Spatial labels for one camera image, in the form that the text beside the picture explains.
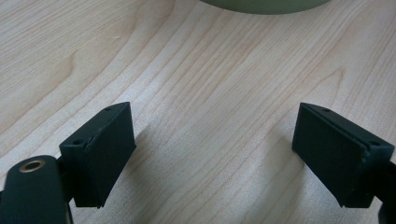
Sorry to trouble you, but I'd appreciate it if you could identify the green plastic bin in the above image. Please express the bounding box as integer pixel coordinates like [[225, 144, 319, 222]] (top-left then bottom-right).
[[198, 0, 332, 16]]

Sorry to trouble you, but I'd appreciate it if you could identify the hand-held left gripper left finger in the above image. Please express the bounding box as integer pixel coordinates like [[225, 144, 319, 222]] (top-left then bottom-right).
[[58, 101, 137, 209]]

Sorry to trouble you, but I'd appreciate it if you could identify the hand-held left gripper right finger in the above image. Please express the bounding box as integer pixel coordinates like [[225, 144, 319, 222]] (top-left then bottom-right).
[[290, 102, 396, 209]]

